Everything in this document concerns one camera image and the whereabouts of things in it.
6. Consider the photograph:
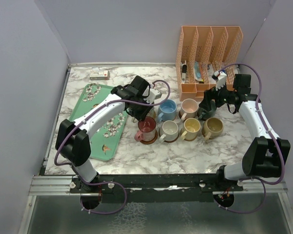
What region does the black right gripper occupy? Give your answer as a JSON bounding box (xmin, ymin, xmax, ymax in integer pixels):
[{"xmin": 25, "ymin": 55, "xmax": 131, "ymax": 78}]
[{"xmin": 199, "ymin": 80, "xmax": 237, "ymax": 111}]

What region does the grey mug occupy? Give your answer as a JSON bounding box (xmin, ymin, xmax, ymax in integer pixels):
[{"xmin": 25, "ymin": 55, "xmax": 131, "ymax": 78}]
[{"xmin": 197, "ymin": 104, "xmax": 216, "ymax": 121}]

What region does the pink mug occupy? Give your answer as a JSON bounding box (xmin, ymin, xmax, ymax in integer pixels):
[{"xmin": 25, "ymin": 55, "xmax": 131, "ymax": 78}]
[{"xmin": 179, "ymin": 98, "xmax": 199, "ymax": 121}]

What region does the tan mug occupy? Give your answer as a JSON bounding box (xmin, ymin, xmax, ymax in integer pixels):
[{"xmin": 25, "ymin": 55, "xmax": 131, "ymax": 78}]
[{"xmin": 202, "ymin": 117, "xmax": 224, "ymax": 141}]

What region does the yellow mug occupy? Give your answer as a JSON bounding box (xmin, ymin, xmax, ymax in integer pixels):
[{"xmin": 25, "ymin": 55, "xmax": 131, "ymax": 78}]
[{"xmin": 180, "ymin": 118, "xmax": 201, "ymax": 141}]

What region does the green floral mug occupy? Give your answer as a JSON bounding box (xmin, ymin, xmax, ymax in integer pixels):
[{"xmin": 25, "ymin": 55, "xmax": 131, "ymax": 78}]
[{"xmin": 147, "ymin": 107, "xmax": 156, "ymax": 120}]

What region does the blue mug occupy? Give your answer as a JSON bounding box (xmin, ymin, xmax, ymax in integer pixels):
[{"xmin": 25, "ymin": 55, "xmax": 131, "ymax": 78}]
[{"xmin": 157, "ymin": 99, "xmax": 177, "ymax": 123}]

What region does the red floral mug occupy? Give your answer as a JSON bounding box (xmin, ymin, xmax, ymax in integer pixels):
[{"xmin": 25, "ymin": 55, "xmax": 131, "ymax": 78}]
[{"xmin": 134, "ymin": 117, "xmax": 156, "ymax": 142}]

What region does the white cream mug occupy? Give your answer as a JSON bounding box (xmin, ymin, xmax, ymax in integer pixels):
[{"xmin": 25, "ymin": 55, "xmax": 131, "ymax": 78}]
[{"xmin": 159, "ymin": 120, "xmax": 179, "ymax": 142}]

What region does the brown ringed wooden coaster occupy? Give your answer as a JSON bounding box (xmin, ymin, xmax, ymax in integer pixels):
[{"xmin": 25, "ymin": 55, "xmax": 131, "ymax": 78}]
[{"xmin": 140, "ymin": 130, "xmax": 158, "ymax": 145}]

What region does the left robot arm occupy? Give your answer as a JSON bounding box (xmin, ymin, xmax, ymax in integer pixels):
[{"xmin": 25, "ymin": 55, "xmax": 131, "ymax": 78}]
[{"xmin": 56, "ymin": 76, "xmax": 161, "ymax": 193}]

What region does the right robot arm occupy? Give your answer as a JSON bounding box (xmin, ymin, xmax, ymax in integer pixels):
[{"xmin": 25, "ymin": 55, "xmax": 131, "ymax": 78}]
[{"xmin": 198, "ymin": 71, "xmax": 291, "ymax": 191}]

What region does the white printed packet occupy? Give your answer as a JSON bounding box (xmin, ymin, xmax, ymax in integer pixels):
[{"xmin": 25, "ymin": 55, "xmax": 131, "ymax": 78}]
[{"xmin": 207, "ymin": 64, "xmax": 216, "ymax": 84}]

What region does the white blue packet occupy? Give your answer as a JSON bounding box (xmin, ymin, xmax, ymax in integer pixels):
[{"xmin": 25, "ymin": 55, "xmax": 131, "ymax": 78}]
[{"xmin": 193, "ymin": 61, "xmax": 204, "ymax": 83}]

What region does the small white red box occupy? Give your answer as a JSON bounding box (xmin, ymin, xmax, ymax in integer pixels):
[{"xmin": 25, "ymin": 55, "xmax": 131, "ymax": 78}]
[{"xmin": 89, "ymin": 70, "xmax": 110, "ymax": 80}]

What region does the black grey marker pen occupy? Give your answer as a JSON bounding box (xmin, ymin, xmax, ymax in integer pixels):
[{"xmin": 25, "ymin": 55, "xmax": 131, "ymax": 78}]
[{"xmin": 181, "ymin": 63, "xmax": 187, "ymax": 83}]

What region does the peach plastic file organizer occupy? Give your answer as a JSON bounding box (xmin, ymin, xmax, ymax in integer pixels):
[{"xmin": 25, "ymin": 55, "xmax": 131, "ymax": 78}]
[{"xmin": 175, "ymin": 25, "xmax": 243, "ymax": 101}]

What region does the green serving tray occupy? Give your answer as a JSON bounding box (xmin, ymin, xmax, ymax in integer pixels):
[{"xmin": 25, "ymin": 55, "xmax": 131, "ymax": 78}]
[{"xmin": 69, "ymin": 83, "xmax": 127, "ymax": 161}]

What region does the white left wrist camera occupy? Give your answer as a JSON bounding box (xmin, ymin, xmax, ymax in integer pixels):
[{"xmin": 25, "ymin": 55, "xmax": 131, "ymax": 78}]
[{"xmin": 143, "ymin": 88, "xmax": 162, "ymax": 104}]

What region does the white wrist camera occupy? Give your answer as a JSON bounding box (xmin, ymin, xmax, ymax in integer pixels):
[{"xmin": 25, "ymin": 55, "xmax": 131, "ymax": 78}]
[
  {"xmin": 212, "ymin": 71, "xmax": 227, "ymax": 90},
  {"xmin": 143, "ymin": 88, "xmax": 162, "ymax": 104}
]

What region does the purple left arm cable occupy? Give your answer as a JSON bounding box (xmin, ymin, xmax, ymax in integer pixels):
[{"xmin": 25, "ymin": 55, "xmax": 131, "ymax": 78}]
[{"xmin": 54, "ymin": 79, "xmax": 171, "ymax": 215}]

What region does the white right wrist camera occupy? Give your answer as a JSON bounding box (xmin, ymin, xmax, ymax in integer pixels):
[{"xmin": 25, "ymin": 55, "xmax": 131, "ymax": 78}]
[{"xmin": 212, "ymin": 71, "xmax": 227, "ymax": 90}]

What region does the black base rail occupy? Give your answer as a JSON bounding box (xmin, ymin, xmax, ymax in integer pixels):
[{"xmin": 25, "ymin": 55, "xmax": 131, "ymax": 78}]
[{"xmin": 70, "ymin": 171, "xmax": 243, "ymax": 203}]

